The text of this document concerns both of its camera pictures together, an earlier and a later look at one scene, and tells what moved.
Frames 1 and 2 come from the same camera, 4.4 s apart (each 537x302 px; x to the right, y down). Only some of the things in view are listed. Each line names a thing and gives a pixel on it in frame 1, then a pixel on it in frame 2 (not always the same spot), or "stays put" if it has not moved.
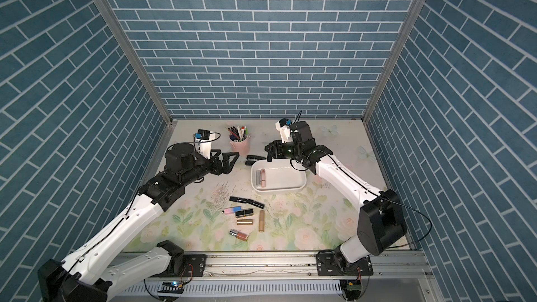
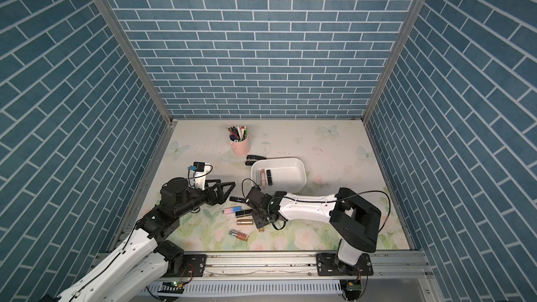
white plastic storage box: (277, 176) stays put
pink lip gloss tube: (263, 176) stays put
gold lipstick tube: (245, 221) stays put
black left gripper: (226, 168) to (219, 199)
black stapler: (250, 159) stays put
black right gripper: (277, 150) to (256, 221)
